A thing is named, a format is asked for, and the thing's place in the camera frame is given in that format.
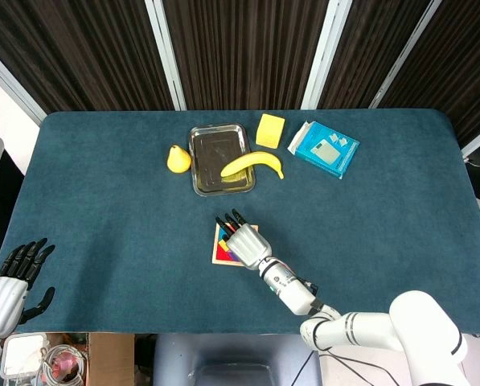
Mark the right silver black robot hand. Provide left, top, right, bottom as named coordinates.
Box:
left=215, top=208, right=273, bottom=270

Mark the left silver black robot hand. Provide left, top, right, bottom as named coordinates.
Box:
left=0, top=237, right=57, bottom=339

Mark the red triangle tangram piece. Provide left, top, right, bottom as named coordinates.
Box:
left=216, top=245, right=240, bottom=265

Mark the wooden tangram board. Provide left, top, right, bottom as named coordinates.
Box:
left=211, top=223, right=261, bottom=269

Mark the clear plastic box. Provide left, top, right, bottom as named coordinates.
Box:
left=0, top=333, right=50, bottom=381

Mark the yellow toy banana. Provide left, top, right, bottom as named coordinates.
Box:
left=220, top=151, right=285, bottom=180

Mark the silver metal tray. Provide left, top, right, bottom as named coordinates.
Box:
left=188, top=122, right=257, bottom=198

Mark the yellow toy pear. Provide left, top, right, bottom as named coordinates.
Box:
left=166, top=145, right=193, bottom=175

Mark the yellow foam cube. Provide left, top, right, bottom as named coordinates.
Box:
left=255, top=113, right=286, bottom=150

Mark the blue grey robot torso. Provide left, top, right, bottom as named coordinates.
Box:
left=153, top=332, right=323, bottom=386

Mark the brown cardboard box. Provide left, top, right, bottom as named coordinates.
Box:
left=42, top=332, right=136, bottom=386

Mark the blue cardboard scale box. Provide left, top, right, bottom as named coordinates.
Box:
left=287, top=121, right=360, bottom=180

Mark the teal tablecloth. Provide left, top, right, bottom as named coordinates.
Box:
left=0, top=107, right=480, bottom=338

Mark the brown folding screen panel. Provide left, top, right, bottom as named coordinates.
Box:
left=370, top=0, right=480, bottom=158
left=145, top=0, right=353, bottom=112
left=302, top=0, right=444, bottom=110
left=0, top=0, right=187, bottom=126

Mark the coiled grey cable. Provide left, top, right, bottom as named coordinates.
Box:
left=40, top=343, right=91, bottom=386

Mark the black cable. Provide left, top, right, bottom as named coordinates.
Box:
left=318, top=348, right=402, bottom=386

